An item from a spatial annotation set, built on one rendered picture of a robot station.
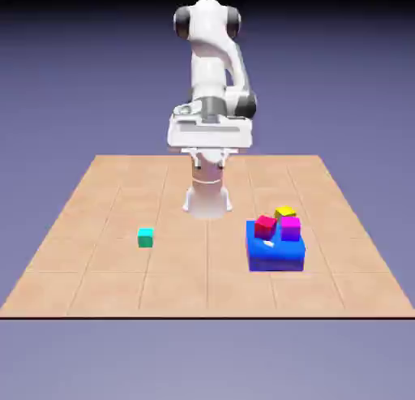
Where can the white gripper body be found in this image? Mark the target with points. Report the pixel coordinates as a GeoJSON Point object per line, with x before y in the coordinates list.
{"type": "Point", "coordinates": [210, 135]}

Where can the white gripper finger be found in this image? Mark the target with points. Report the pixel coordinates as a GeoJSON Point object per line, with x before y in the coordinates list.
{"type": "Point", "coordinates": [221, 160]}
{"type": "Point", "coordinates": [196, 160]}

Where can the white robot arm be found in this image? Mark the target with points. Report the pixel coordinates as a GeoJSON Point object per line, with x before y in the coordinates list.
{"type": "Point", "coordinates": [207, 65]}

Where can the small red cube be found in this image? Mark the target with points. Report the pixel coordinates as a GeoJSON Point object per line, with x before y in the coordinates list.
{"type": "Point", "coordinates": [265, 227]}

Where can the small yellow cube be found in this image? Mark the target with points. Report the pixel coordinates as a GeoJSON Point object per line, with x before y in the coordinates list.
{"type": "Point", "coordinates": [285, 211]}

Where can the small teal cube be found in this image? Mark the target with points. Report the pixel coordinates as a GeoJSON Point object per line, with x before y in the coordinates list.
{"type": "Point", "coordinates": [145, 237]}

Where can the small magenta cube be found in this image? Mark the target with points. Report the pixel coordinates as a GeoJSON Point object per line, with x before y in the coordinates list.
{"type": "Point", "coordinates": [290, 229]}

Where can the large blue box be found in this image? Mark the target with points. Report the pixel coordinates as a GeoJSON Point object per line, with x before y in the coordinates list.
{"type": "Point", "coordinates": [275, 254]}

